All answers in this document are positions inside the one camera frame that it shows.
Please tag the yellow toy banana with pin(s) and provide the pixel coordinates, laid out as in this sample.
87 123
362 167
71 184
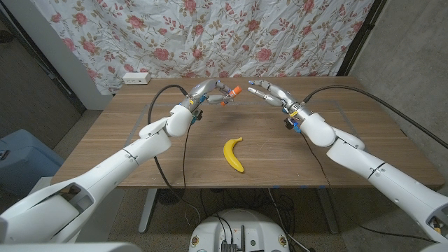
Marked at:
231 155

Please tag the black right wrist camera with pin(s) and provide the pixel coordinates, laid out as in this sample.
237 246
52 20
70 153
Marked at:
291 124

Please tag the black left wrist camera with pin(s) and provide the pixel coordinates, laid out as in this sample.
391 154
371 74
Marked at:
197 116

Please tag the floral backdrop cloth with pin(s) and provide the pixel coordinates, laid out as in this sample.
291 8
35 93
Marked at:
210 35

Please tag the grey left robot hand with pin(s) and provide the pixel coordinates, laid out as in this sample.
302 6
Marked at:
204 89

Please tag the small orange cap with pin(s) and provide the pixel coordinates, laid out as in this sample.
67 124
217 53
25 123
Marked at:
237 90

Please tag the grey table leg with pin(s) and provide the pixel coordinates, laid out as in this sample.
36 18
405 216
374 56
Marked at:
329 213
147 210

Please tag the white power strip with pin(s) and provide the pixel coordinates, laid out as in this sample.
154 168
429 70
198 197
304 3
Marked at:
136 78

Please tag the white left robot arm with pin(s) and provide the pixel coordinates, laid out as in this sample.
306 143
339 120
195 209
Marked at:
105 175

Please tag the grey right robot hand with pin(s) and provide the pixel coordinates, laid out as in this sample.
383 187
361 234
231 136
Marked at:
280 94

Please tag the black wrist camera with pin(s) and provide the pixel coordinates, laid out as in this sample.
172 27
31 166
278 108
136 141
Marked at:
291 124
197 116

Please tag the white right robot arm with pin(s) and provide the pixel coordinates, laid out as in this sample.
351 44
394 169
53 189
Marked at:
385 168

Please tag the black backdrop stand pole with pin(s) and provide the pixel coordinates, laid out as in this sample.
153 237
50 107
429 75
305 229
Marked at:
362 36

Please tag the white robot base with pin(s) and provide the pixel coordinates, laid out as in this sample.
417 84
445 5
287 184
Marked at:
210 231

